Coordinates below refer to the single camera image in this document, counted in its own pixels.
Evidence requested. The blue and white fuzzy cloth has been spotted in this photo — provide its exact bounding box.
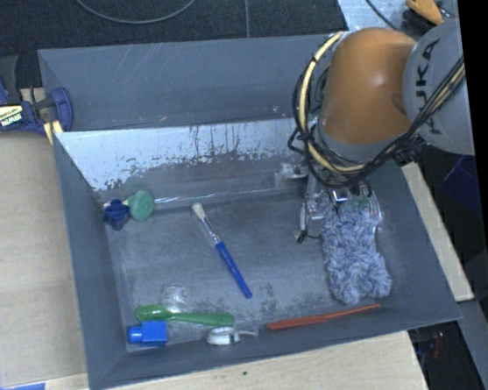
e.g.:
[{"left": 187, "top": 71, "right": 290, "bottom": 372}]
[{"left": 315, "top": 192, "right": 396, "bottom": 309}]

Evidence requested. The green plastic spoon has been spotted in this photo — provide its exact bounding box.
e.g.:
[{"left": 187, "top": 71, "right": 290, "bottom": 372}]
[{"left": 133, "top": 294, "right": 237, "bottom": 338}]

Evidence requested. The clear glass cup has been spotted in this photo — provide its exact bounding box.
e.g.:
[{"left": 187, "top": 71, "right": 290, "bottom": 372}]
[{"left": 159, "top": 282, "right": 194, "bottom": 316}]

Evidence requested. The green round toy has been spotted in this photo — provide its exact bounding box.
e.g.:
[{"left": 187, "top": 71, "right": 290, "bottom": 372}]
[{"left": 120, "top": 188, "right": 159, "bottom": 224}]

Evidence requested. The red-orange flat stick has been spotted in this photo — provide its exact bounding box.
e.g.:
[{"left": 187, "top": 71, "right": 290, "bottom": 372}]
[{"left": 265, "top": 301, "right": 385, "bottom": 333}]

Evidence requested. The dark blue flower-shaped toy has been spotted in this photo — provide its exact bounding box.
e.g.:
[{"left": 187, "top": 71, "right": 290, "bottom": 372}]
[{"left": 100, "top": 196, "right": 135, "bottom": 233}]

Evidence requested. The grey metal bin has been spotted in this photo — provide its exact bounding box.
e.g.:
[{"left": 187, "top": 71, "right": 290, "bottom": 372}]
[{"left": 36, "top": 2, "right": 467, "bottom": 390}]

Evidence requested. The blue-handled paintbrush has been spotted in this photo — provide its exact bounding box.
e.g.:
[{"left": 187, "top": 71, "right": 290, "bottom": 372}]
[{"left": 189, "top": 195, "right": 254, "bottom": 306}]

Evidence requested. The blue toy block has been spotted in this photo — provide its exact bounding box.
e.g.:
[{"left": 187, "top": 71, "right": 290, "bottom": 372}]
[{"left": 124, "top": 317, "right": 172, "bottom": 352}]

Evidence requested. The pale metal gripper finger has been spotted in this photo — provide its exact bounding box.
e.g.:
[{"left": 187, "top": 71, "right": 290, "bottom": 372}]
[
  {"left": 330, "top": 187, "right": 350, "bottom": 220},
  {"left": 305, "top": 204, "right": 327, "bottom": 239}
]

